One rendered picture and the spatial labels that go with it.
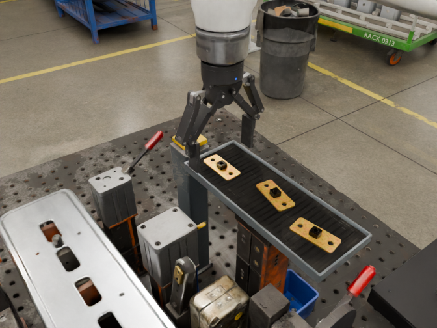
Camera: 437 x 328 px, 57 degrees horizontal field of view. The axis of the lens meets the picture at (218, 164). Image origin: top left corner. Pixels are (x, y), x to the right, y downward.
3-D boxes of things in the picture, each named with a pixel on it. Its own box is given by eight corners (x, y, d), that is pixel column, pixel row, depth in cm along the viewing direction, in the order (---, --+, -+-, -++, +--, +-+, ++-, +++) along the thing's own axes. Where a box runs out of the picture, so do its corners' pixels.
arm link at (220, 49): (183, 22, 66) (185, 56, 70) (217, 38, 61) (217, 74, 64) (226, 11, 71) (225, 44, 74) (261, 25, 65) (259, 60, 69)
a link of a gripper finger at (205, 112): (227, 95, 72) (223, 92, 71) (196, 148, 73) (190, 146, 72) (214, 87, 74) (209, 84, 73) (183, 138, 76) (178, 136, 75)
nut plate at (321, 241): (288, 229, 70) (289, 224, 70) (300, 217, 72) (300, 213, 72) (330, 254, 66) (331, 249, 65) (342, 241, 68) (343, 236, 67)
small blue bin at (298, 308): (261, 306, 110) (263, 286, 104) (286, 287, 115) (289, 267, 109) (290, 335, 103) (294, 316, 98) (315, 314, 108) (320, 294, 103)
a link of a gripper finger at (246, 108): (216, 86, 75) (220, 80, 74) (244, 112, 83) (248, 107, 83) (229, 94, 72) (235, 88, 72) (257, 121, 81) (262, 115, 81)
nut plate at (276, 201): (255, 185, 79) (255, 181, 79) (270, 179, 81) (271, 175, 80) (279, 212, 74) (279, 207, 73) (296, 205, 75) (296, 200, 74)
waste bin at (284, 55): (239, 86, 365) (242, 4, 320) (283, 72, 389) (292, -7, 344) (276, 110, 332) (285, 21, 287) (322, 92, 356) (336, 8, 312)
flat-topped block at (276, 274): (231, 322, 106) (235, 196, 79) (253, 305, 110) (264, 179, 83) (256, 351, 100) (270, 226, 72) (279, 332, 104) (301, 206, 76)
